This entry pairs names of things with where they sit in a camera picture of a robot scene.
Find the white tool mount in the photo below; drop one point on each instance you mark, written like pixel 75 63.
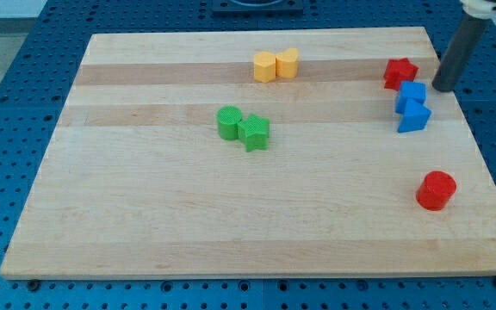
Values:
pixel 481 9

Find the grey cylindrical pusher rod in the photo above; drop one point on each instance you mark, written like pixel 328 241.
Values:
pixel 459 51

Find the red star block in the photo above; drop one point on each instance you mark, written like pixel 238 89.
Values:
pixel 397 71

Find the yellow heart block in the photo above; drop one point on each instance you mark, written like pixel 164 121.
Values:
pixel 287 63

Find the green star block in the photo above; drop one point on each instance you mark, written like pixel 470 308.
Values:
pixel 254 132

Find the blue cube block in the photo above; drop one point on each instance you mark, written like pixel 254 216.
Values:
pixel 409 90

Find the blue triangle block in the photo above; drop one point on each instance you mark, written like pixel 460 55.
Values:
pixel 414 116

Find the red cylinder block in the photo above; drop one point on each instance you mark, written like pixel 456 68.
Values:
pixel 435 191

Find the wooden board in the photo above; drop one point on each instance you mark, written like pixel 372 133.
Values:
pixel 136 183

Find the yellow hexagon block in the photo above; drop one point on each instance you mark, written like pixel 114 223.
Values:
pixel 264 67

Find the green cylinder block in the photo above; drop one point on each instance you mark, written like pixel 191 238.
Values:
pixel 228 119

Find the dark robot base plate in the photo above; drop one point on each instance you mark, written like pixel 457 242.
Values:
pixel 258 6

